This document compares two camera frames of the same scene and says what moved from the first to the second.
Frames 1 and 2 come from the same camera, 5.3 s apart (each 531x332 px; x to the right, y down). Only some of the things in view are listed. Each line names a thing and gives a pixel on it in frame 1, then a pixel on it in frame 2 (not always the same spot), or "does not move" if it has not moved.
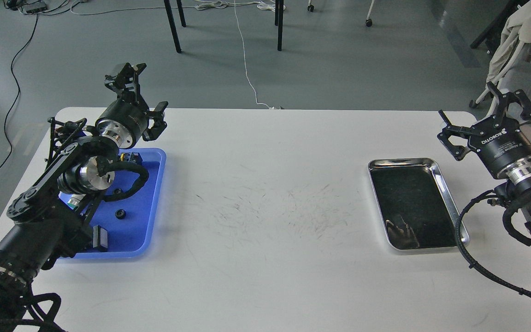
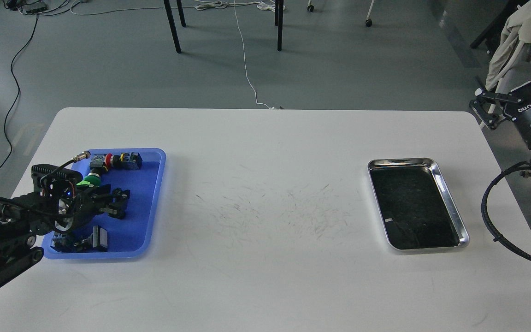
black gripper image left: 124,121 -> 73,205
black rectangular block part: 100,240 does not move
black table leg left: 172,26 does not move
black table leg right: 279,14 does not move
